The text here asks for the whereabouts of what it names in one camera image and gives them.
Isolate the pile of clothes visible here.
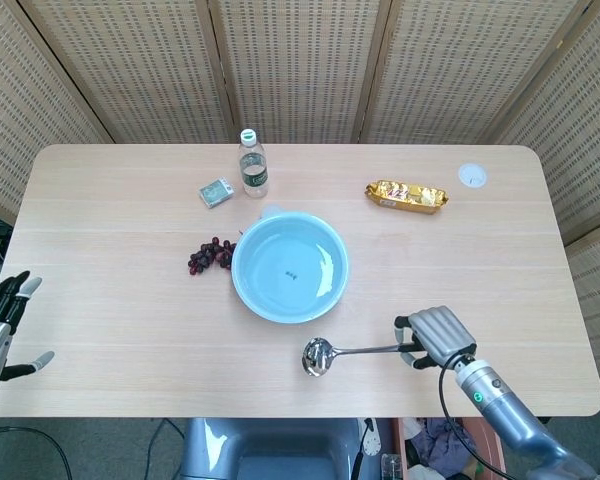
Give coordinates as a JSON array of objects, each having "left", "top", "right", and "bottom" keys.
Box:
[{"left": 403, "top": 417, "right": 477, "bottom": 477}]

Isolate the woven folding screen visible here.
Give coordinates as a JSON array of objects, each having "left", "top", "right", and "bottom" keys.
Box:
[{"left": 0, "top": 0, "right": 600, "bottom": 386}]

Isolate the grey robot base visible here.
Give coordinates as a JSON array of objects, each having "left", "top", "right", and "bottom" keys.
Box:
[{"left": 179, "top": 417, "right": 367, "bottom": 480}]

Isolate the white round table cap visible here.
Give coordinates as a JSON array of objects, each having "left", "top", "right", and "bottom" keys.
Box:
[{"left": 457, "top": 162, "right": 489, "bottom": 189}]

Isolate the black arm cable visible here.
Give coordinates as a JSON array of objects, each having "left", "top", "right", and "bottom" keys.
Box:
[
  {"left": 438, "top": 352, "right": 512, "bottom": 480},
  {"left": 0, "top": 423, "right": 75, "bottom": 480}
]

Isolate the light blue bowl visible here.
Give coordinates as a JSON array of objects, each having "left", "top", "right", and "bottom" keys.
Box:
[{"left": 230, "top": 204, "right": 352, "bottom": 325}]

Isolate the bunch of red grapes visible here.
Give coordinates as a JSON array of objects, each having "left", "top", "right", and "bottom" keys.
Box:
[{"left": 187, "top": 237, "right": 239, "bottom": 276}]

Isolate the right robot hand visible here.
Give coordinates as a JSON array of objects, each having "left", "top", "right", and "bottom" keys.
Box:
[{"left": 392, "top": 305, "right": 478, "bottom": 372}]

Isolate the white handheld device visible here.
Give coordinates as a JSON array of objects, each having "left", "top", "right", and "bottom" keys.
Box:
[{"left": 361, "top": 417, "right": 382, "bottom": 457}]

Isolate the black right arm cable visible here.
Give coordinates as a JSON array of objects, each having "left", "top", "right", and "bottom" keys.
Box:
[{"left": 438, "top": 352, "right": 512, "bottom": 480}]

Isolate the clear plastic water bottle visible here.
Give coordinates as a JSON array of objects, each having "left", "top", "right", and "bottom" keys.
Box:
[{"left": 238, "top": 128, "right": 272, "bottom": 199}]

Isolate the metal ladle with black grip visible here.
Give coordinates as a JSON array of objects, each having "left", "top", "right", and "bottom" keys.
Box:
[{"left": 302, "top": 337, "right": 404, "bottom": 378}]

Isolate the gold biscuit packet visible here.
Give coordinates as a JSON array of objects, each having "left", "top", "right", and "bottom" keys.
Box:
[{"left": 364, "top": 179, "right": 452, "bottom": 217}]

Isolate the pink storage bin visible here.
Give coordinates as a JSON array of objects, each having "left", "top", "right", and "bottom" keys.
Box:
[{"left": 392, "top": 417, "right": 507, "bottom": 480}]

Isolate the small green card box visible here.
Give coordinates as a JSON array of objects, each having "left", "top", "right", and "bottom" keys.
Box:
[{"left": 198, "top": 177, "right": 234, "bottom": 209}]

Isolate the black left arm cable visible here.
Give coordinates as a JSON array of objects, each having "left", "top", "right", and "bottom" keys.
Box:
[{"left": 0, "top": 423, "right": 75, "bottom": 480}]

